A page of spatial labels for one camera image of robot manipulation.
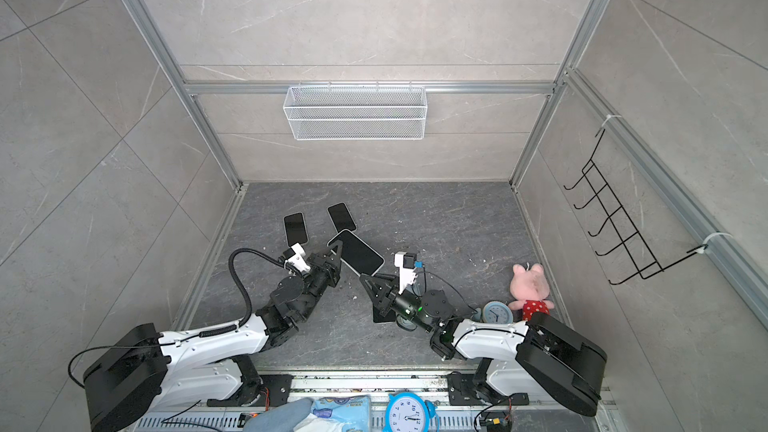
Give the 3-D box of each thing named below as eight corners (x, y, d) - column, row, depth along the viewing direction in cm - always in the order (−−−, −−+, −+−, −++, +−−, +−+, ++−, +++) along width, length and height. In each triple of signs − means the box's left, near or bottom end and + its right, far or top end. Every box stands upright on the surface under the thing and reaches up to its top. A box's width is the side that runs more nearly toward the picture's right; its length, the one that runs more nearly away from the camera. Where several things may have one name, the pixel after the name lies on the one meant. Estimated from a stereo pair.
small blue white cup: (483, 326, 86) (487, 321, 82) (479, 306, 90) (483, 300, 86) (509, 326, 86) (515, 321, 82) (504, 306, 90) (509, 300, 86)
